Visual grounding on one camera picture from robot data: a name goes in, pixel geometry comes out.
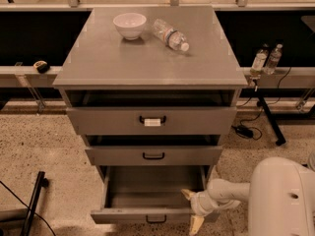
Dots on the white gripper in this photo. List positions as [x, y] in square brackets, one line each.
[198, 203]

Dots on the grey bottom drawer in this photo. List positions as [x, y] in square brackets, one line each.
[148, 194]

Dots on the grey drawer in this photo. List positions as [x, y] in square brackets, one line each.
[148, 194]
[155, 155]
[151, 120]

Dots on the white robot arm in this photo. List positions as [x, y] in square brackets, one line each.
[280, 197]

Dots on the grey middle drawer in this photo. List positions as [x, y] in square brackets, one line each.
[155, 155]

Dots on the grey drawer cabinet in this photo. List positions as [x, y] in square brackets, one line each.
[154, 95]

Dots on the grey top drawer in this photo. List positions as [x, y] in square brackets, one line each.
[151, 120]

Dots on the black stand leg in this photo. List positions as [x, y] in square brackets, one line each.
[280, 137]

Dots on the clear bottle on ledge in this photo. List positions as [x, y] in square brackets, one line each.
[259, 61]
[273, 60]

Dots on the clear plastic water bottle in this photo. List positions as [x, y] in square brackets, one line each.
[170, 36]

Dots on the white ceramic bowl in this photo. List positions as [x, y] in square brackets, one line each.
[130, 25]

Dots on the yellow black tape measure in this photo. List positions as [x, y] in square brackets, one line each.
[41, 66]

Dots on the black power adapter with cable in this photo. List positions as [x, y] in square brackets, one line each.
[244, 131]

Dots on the black frame at lower left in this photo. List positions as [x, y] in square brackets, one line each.
[25, 215]

